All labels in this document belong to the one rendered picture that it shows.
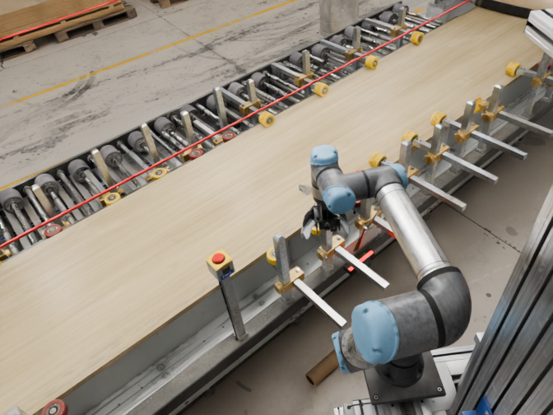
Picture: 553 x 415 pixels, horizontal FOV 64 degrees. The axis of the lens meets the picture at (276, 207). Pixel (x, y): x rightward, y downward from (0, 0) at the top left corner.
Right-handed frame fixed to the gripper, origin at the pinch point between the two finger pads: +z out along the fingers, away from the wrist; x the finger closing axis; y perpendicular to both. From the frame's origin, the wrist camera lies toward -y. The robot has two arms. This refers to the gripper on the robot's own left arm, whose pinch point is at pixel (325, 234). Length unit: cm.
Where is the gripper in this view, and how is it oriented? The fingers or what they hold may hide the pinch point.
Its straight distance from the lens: 143.5
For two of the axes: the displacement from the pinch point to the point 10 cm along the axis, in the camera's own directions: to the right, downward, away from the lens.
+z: 1.0, 7.1, 7.0
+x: 9.9, -1.3, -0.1
